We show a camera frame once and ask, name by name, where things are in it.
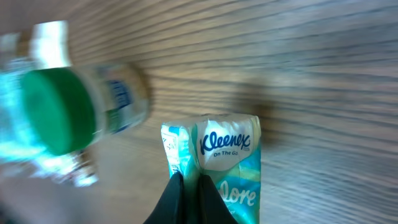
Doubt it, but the tissue pack white green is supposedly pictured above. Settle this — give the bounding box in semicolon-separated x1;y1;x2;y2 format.
161;114;261;224

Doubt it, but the green lid jar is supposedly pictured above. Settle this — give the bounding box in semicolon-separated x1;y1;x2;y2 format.
21;64;149;156

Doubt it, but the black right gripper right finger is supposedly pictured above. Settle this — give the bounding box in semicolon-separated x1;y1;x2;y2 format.
198;175;238;224

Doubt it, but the brown snack bag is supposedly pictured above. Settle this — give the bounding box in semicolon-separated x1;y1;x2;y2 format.
1;21;98;187

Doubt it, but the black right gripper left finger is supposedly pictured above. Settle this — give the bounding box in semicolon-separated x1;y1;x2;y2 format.
144;173;184;224

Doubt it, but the teal snack packet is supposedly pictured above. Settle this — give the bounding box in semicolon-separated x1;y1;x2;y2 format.
1;57;45;163

